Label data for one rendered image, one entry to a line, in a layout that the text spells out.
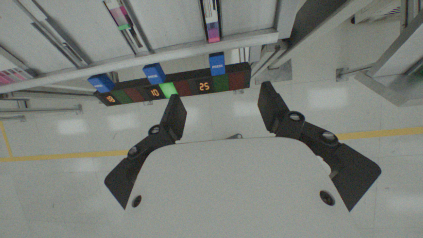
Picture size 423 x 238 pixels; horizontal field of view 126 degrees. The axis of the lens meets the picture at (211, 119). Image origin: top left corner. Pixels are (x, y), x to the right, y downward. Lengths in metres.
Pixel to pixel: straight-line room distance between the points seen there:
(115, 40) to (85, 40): 0.05
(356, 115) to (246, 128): 0.77
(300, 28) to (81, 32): 0.33
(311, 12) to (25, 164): 2.53
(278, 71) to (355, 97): 0.57
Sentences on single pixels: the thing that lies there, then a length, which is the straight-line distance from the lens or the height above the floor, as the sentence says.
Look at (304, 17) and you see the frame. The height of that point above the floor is 0.69.
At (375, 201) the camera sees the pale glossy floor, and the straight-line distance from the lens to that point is 1.65.
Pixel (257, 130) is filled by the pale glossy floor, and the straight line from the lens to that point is 0.95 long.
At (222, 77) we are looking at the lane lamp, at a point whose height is 0.67.
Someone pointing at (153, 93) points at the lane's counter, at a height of 0.66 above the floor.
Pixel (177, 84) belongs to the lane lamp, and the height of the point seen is 0.67.
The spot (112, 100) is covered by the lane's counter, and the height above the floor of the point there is 0.66.
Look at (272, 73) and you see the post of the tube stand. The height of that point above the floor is 0.01.
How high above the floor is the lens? 0.89
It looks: 81 degrees down
